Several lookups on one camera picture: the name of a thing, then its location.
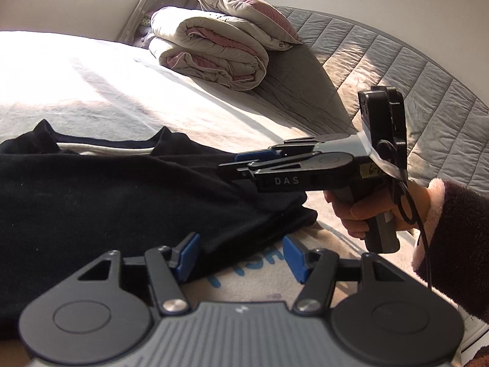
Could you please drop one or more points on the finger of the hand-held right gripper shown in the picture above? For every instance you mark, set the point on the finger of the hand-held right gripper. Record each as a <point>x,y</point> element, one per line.
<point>237,172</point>
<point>254,156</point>

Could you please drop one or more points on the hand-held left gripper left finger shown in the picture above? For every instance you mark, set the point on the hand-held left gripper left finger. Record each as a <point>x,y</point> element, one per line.
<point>187,258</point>

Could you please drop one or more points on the purple floral cloth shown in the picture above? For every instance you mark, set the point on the purple floral cloth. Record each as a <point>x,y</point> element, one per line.
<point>144,30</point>

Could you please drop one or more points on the beige sweatshirt with black sleeves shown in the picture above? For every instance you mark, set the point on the beige sweatshirt with black sleeves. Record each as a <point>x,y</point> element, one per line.
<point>114,198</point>

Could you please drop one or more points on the grey quilted headboard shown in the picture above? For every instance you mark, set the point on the grey quilted headboard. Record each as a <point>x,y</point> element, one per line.
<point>382,53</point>

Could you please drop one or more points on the person's right hand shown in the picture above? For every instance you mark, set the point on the person's right hand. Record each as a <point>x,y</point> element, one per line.
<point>353,221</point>

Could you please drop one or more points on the beige and mauve pillow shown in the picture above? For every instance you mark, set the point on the beige and mauve pillow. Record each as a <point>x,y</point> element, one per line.
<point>248,11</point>

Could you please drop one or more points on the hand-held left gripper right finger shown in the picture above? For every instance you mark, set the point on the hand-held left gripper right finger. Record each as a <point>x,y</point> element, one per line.
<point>296,258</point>

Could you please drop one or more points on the grey bed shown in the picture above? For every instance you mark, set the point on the grey bed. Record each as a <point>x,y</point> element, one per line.
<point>95,76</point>

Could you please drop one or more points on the folded beige quilt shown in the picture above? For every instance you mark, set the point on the folded beige quilt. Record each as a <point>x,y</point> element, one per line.
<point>206,46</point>

